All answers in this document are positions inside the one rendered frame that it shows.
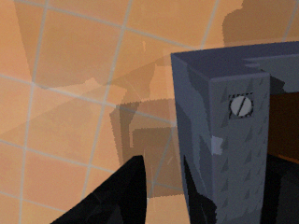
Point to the orange block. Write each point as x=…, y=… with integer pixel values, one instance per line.
x=283, y=140

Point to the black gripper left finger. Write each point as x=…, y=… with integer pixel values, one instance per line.
x=121, y=199

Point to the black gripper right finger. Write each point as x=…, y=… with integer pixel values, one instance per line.
x=281, y=192

